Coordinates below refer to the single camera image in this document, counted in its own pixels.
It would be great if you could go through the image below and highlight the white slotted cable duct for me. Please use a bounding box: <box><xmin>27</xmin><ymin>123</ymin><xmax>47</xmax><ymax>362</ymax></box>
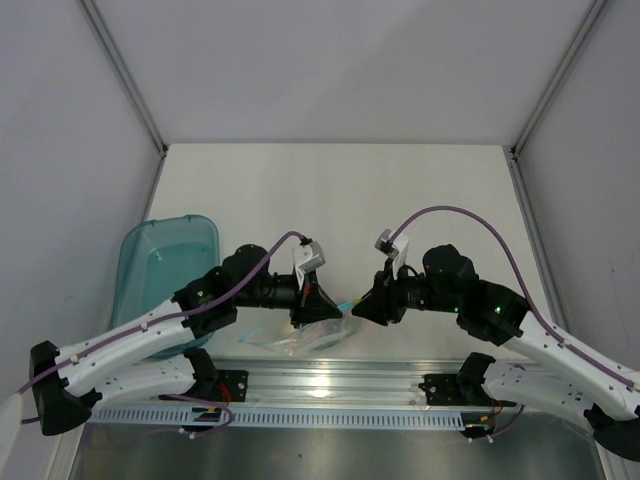
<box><xmin>88</xmin><ymin>404</ymin><xmax>465</xmax><ymax>431</ymax></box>

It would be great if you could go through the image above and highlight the clear zip top bag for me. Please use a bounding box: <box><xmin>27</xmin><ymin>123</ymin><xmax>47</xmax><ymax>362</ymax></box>
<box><xmin>239</xmin><ymin>299</ymin><xmax>363</xmax><ymax>357</ymax></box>

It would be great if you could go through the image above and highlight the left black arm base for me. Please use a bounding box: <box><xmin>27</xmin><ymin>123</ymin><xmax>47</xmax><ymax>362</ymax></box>
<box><xmin>182</xmin><ymin>370</ymin><xmax>249</xmax><ymax>404</ymax></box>

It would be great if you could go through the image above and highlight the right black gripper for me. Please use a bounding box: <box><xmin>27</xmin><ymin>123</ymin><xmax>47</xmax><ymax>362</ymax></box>
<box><xmin>352</xmin><ymin>258</ymin><xmax>461</xmax><ymax>327</ymax></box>

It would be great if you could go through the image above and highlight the aluminium frame post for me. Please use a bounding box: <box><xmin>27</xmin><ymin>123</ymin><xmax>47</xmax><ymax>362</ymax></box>
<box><xmin>507</xmin><ymin>0</ymin><xmax>612</xmax><ymax>156</ymax></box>
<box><xmin>75</xmin><ymin>0</ymin><xmax>168</xmax><ymax>157</ymax></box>

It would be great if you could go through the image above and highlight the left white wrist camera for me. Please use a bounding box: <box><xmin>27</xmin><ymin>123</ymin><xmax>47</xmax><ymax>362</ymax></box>
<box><xmin>292</xmin><ymin>237</ymin><xmax>326</xmax><ymax>291</ymax></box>

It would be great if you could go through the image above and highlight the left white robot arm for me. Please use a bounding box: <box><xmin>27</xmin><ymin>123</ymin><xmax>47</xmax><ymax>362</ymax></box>
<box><xmin>25</xmin><ymin>238</ymin><xmax>342</xmax><ymax>436</ymax></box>

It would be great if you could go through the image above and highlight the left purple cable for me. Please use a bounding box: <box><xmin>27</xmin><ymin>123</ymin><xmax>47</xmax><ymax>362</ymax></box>
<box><xmin>14</xmin><ymin>230</ymin><xmax>311</xmax><ymax>441</ymax></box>

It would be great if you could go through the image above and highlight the aluminium mounting rail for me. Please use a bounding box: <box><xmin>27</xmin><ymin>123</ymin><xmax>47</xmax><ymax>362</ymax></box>
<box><xmin>66</xmin><ymin>355</ymin><xmax>614</xmax><ymax>414</ymax></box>

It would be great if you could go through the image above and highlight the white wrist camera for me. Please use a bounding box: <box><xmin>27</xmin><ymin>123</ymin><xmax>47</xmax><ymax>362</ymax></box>
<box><xmin>292</xmin><ymin>237</ymin><xmax>326</xmax><ymax>291</ymax></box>
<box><xmin>374</xmin><ymin>229</ymin><xmax>409</xmax><ymax>280</ymax></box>

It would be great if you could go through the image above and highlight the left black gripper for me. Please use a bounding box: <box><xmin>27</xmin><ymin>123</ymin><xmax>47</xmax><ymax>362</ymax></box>
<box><xmin>235</xmin><ymin>265</ymin><xmax>342</xmax><ymax>328</ymax></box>

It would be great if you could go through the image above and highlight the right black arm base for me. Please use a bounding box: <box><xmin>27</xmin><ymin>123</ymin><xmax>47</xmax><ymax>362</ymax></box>
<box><xmin>418</xmin><ymin>372</ymin><xmax>516</xmax><ymax>407</ymax></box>

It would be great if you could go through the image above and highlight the teal plastic tray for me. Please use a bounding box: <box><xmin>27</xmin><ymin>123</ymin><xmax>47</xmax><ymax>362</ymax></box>
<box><xmin>108</xmin><ymin>215</ymin><xmax>220</xmax><ymax>329</ymax></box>

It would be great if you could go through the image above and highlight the right aluminium frame post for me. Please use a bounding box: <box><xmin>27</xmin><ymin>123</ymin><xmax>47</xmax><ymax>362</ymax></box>
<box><xmin>507</xmin><ymin>0</ymin><xmax>612</xmax><ymax>156</ymax></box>

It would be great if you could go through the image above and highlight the left aluminium frame post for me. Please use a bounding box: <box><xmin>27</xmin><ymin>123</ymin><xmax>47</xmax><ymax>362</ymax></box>
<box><xmin>75</xmin><ymin>0</ymin><xmax>168</xmax><ymax>157</ymax></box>

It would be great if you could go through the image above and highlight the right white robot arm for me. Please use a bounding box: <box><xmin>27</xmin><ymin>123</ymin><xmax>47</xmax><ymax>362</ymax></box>
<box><xmin>353</xmin><ymin>241</ymin><xmax>639</xmax><ymax>461</ymax></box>

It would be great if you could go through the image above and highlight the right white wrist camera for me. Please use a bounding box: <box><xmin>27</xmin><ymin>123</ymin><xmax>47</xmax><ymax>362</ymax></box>
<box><xmin>374</xmin><ymin>229</ymin><xmax>409</xmax><ymax>280</ymax></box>

